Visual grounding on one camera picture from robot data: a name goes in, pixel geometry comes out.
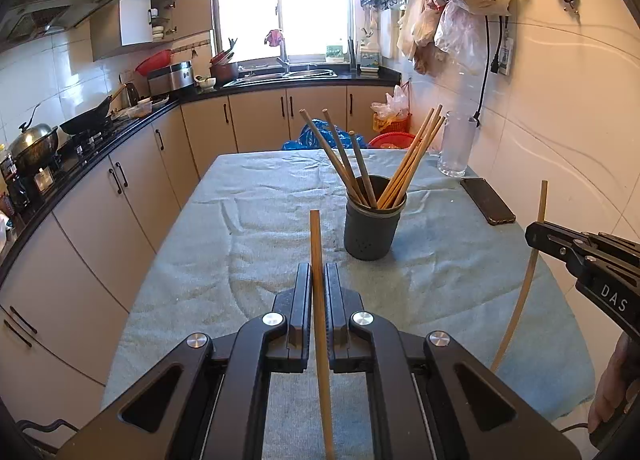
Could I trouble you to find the lower kitchen cabinets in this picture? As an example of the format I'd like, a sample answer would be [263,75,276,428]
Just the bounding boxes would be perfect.
[1,86,369,447]

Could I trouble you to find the person's right hand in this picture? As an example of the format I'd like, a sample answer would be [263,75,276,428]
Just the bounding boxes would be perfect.
[588,333,639,433]

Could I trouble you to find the dark chopstick holder cup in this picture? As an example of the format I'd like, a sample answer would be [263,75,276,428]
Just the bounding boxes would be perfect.
[344,195,407,261]

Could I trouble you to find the light blue table towel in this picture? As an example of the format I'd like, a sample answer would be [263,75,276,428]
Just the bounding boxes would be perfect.
[102,148,597,460]

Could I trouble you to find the black smartphone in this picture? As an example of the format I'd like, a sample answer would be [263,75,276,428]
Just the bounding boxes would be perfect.
[460,177,516,226]

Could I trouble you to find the blue plastic bag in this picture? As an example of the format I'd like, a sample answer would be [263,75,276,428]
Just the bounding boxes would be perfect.
[281,118,370,152]

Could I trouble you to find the red plastic basin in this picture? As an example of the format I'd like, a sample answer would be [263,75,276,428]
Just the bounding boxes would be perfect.
[368,132,414,149]

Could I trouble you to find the clear glass mug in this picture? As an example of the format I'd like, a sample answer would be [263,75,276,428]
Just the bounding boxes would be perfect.
[437,110,478,179]

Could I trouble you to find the red bin with bags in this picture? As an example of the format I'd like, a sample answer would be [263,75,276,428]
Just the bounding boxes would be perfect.
[370,83,411,134]

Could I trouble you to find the white hanging plastic bag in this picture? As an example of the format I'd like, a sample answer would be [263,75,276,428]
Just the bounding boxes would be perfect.
[397,0,490,74]

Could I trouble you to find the silver rice cooker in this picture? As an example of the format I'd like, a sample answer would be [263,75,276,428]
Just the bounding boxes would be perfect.
[146,61,194,98]

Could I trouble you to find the sink faucet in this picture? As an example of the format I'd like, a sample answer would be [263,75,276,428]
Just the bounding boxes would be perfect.
[264,29,291,72]

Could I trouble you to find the black wok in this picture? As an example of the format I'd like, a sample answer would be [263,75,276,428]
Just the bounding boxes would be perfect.
[60,84,126,135]

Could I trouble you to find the steel pot with lid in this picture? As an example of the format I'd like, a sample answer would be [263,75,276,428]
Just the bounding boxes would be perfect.
[10,104,58,176]

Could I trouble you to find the range hood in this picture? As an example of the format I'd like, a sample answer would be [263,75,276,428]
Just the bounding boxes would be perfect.
[1,0,117,51]

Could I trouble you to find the black power cable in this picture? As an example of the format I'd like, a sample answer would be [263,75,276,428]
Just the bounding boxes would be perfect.
[472,14,506,128]

